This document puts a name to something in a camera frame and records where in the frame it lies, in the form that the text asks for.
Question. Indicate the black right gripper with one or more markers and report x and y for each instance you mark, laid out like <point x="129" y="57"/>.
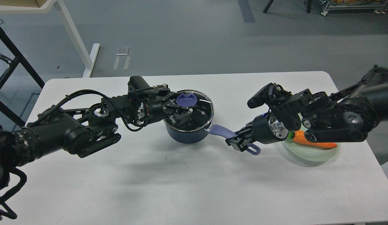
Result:
<point x="265" y="129"/>

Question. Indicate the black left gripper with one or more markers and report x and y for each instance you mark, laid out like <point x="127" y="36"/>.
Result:
<point x="147" y="104"/>

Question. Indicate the glass lid with purple knob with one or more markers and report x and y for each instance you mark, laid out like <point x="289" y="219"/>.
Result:
<point x="203" y="110"/>

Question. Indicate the blue pot with purple handle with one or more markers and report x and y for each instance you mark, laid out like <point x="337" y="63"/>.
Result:
<point x="194" y="137"/>

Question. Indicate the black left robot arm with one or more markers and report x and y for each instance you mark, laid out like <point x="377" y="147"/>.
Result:
<point x="83" y="123"/>

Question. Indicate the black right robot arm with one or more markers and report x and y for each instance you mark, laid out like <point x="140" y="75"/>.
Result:
<point x="342" y="117"/>

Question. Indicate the orange toy carrot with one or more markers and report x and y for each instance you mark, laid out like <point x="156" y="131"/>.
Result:
<point x="298" y="137"/>

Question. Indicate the pale green plate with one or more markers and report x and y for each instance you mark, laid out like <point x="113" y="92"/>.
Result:
<point x="297" y="145"/>

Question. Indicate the black chair legs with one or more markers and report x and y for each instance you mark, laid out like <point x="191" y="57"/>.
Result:
<point x="285" y="5"/>

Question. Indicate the black metal stand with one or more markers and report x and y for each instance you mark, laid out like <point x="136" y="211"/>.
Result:
<point x="18" y="59"/>

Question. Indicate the white desk frame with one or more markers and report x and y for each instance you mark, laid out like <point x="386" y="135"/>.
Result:
<point x="43" y="6"/>

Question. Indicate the wire rack cart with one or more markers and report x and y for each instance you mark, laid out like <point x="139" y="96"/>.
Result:
<point x="378" y="6"/>

